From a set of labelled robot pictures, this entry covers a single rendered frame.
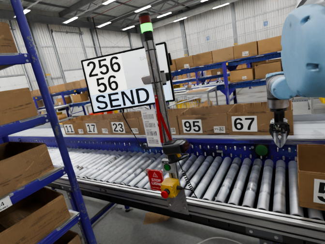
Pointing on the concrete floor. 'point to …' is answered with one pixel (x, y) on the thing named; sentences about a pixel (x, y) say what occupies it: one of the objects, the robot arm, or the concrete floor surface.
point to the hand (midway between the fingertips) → (280, 144)
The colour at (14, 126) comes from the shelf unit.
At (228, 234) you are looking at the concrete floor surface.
